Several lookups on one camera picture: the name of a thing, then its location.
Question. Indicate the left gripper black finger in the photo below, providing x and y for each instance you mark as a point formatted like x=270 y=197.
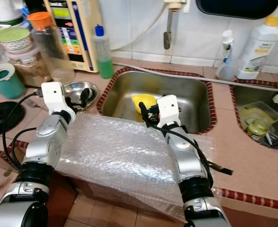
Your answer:
x=85 y=97

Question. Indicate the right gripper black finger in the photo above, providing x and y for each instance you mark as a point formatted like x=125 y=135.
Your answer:
x=143 y=113

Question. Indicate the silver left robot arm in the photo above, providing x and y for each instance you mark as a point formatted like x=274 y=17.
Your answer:
x=46 y=142

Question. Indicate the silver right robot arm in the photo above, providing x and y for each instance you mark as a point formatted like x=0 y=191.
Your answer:
x=186 y=161

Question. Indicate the round steel plate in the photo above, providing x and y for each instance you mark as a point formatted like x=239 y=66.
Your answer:
x=72 y=87

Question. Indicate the green soap bottle blue cap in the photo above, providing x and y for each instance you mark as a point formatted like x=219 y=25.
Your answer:
x=104 y=66

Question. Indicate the stainless steel sink basin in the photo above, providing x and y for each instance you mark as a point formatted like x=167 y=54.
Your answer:
x=245 y=94
x=191 y=90

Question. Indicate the brown powder jar pink lid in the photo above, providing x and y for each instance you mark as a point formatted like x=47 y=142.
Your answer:
x=32 y=73

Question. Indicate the clear bubble wrap sheet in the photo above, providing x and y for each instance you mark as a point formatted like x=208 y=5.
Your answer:
x=110 y=161

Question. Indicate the clear jar orange lid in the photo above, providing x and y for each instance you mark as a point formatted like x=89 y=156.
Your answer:
x=51 y=47

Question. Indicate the cream water ionizer machine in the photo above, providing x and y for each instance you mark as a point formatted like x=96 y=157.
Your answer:
x=86 y=28

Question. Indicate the teal cup white lid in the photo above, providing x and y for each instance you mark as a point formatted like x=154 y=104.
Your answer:
x=11 y=87

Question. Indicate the black round kettle base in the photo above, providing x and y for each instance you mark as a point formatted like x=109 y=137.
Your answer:
x=1 y=118

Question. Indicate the patterned bowl green lid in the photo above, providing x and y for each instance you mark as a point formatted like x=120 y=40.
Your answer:
x=12 y=36

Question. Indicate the clear plastic food container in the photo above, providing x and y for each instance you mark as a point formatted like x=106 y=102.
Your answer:
x=250 y=111

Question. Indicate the small white pump bottle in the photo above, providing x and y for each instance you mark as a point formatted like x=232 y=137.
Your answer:
x=226 y=52

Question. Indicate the small glass jar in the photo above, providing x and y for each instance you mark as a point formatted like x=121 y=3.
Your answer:
x=257 y=127

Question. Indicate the white electric kettle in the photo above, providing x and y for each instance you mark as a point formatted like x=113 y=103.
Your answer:
x=4 y=12

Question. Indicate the white detergent bottle yellow cap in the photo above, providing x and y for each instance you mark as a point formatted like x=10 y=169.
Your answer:
x=257 y=52

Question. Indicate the black hanging pan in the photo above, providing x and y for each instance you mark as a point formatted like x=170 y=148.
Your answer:
x=238 y=8

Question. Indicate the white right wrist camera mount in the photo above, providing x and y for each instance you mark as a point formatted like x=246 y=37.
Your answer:
x=168 y=109

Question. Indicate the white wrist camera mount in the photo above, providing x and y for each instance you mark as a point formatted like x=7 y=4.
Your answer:
x=56 y=96
x=168 y=109

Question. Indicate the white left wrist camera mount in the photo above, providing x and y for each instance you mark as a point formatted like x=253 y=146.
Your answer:
x=56 y=96

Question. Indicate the wall tap with lever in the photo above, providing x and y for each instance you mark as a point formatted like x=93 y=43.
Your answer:
x=167 y=35

